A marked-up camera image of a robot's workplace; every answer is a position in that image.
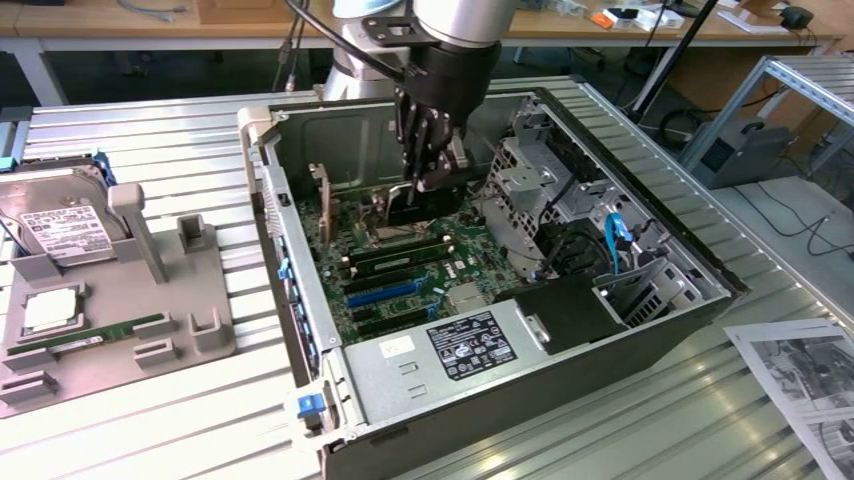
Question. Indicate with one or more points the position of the black tripod pole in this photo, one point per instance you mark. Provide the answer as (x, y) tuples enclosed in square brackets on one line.
[(674, 55)]

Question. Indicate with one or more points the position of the blue expansion slot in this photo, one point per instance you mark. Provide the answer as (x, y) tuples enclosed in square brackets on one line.
[(387, 295)]

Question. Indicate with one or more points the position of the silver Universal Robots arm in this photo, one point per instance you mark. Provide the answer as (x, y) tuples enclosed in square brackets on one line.
[(461, 20)]

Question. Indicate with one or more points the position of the open black PC case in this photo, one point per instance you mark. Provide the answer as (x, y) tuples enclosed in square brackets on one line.
[(508, 430)]

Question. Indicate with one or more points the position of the silver chipset heat sink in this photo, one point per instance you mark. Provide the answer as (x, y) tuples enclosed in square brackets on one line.
[(468, 300)]

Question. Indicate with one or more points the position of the CPU socket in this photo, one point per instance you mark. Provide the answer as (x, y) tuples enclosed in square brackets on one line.
[(394, 235)]

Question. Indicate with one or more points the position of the aluminium profile frame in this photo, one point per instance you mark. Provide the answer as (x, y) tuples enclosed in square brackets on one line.
[(801, 75)]

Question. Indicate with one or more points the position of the short black expansion slot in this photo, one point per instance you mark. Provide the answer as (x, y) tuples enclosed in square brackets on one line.
[(363, 315)]

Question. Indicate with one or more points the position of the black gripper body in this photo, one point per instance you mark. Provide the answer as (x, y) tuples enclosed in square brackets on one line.
[(454, 75)]

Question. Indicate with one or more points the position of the grey box device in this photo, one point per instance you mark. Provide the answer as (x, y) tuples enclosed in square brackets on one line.
[(754, 155)]

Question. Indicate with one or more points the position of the orange box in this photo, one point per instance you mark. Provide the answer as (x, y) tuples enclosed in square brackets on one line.
[(602, 19)]

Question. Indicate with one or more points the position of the metal disk bay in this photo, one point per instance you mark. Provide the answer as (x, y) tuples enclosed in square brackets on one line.
[(521, 180)]

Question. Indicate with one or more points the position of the silver CPU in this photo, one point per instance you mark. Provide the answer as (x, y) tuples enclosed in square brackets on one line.
[(50, 310)]

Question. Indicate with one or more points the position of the hard disk with white label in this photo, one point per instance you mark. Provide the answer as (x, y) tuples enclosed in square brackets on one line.
[(67, 230)]

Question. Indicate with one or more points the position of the long black expansion slot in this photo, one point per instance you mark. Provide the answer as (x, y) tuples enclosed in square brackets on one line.
[(383, 283), (394, 322)]

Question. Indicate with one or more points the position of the grey parts rack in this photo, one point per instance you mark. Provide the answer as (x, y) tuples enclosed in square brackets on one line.
[(114, 310)]

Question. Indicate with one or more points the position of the silver power supply with label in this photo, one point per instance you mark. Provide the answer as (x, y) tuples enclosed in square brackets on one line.
[(401, 370)]

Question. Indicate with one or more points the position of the green RAM stick with label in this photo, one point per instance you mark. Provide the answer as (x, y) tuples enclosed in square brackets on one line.
[(87, 334)]

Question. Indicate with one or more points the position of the dark RAM stick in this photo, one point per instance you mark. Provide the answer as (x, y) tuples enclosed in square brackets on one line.
[(401, 260)]

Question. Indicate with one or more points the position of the green motherboard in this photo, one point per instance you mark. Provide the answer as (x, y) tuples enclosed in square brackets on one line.
[(468, 250)]

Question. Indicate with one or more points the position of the black graphics card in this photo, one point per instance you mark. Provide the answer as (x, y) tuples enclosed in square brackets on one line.
[(428, 210)]

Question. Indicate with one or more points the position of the white box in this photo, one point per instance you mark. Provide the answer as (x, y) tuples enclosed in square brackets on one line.
[(657, 20)]

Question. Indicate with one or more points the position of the printed paper sheet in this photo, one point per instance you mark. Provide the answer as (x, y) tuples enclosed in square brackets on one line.
[(788, 380)]

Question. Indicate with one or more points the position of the aluminium bracket with blue clip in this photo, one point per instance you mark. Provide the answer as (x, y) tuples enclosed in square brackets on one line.
[(17, 135)]

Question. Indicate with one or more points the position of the black power adapter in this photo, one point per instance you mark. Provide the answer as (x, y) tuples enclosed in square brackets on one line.
[(796, 16)]

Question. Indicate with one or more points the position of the wooden desk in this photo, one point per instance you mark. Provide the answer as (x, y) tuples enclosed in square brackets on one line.
[(554, 29)]

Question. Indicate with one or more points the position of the blue case latch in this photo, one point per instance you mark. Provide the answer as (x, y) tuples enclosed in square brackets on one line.
[(310, 405)]

